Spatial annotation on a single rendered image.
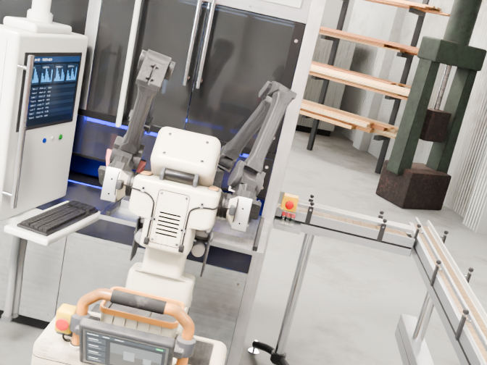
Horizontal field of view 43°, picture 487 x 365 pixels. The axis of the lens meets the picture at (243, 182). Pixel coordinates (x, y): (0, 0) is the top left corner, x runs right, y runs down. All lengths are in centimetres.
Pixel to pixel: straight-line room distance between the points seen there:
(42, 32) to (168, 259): 106
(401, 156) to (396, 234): 436
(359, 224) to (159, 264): 130
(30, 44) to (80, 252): 113
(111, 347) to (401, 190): 602
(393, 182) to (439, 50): 159
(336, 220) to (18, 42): 163
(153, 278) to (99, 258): 106
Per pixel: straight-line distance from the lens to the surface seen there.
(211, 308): 313
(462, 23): 753
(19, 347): 336
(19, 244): 303
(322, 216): 305
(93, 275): 321
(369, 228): 307
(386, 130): 877
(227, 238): 258
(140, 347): 171
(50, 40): 263
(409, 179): 741
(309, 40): 279
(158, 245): 201
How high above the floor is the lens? 180
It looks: 15 degrees down
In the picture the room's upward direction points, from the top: 13 degrees clockwise
